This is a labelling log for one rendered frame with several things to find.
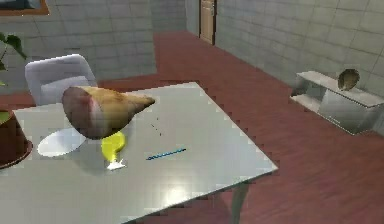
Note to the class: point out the grey white dining table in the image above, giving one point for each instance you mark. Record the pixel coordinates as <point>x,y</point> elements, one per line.
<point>186,133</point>

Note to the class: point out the blue pencil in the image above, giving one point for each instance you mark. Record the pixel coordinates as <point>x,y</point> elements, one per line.
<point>165,154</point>

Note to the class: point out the yellow bottle with white cap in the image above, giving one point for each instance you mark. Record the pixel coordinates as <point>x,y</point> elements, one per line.
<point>111,146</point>

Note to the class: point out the light brown room door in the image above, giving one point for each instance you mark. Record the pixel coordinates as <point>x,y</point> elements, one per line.
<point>207,21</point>

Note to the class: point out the white round plate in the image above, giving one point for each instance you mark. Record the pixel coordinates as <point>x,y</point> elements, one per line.
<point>58,143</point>

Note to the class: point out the white chair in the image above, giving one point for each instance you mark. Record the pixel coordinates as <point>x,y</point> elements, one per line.
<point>56,76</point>

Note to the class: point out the white low shelf unit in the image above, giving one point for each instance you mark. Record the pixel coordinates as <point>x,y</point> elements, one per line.
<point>340,103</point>

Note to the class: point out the brown round bowl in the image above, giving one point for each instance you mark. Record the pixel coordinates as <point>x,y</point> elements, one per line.
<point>348,80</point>

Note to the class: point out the brown plant pot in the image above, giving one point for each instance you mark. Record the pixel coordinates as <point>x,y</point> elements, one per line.
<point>11,143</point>

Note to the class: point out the green house plant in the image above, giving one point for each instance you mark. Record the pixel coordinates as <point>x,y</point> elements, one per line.
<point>15,42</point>

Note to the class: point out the brown framed wall picture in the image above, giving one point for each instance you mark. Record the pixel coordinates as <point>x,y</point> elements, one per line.
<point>23,8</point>

